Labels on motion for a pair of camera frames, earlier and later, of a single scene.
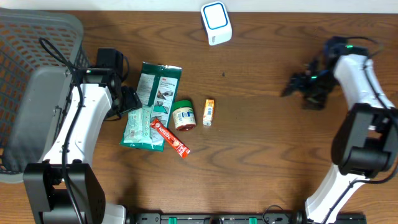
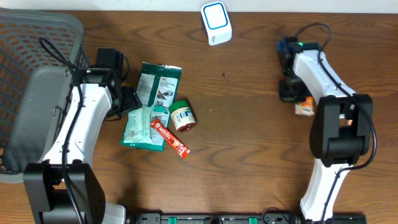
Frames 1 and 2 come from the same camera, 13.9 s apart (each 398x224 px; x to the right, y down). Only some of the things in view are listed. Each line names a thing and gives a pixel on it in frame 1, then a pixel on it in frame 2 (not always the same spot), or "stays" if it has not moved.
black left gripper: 131,99 stays
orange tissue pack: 208,112 to 306,107
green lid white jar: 183,115 stays
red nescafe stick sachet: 182,150 stays
